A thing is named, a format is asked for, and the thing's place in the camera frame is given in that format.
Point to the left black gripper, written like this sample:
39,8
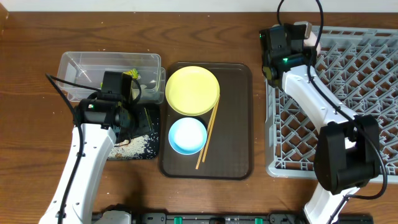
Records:
124,139

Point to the pink bowl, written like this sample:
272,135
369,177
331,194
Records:
310,41

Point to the green snack wrapper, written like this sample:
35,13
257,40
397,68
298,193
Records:
132,73

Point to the light blue bowl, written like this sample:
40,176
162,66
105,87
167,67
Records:
187,136

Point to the wooden chopstick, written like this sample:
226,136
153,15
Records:
201,154
210,130

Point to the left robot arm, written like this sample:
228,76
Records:
100,125

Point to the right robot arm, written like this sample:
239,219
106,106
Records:
347,155

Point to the black waste tray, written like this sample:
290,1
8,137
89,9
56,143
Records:
154,111

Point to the grey plastic dishwasher rack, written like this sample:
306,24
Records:
359,66

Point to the clear plastic waste bin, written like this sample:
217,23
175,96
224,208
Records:
87,68

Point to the yellow plate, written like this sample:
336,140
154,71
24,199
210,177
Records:
192,90

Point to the dark brown serving tray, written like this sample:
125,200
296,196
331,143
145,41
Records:
230,151

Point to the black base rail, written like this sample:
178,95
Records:
122,214

